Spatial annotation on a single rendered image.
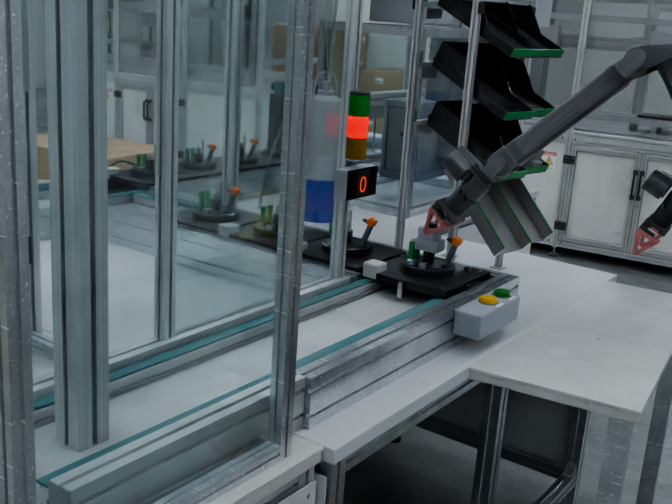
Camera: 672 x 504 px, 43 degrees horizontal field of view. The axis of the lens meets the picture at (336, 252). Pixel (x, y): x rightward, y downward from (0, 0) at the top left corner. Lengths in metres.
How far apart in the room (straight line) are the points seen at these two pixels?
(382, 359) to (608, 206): 4.59
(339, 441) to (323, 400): 0.09
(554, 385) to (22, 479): 1.17
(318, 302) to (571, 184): 4.39
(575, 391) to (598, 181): 4.39
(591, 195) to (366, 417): 4.72
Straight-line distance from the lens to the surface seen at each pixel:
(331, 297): 2.04
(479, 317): 1.96
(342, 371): 1.64
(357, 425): 1.63
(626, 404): 1.89
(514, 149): 2.08
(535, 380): 1.92
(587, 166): 6.22
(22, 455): 1.10
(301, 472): 1.52
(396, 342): 1.78
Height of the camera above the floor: 1.60
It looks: 16 degrees down
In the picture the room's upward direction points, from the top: 4 degrees clockwise
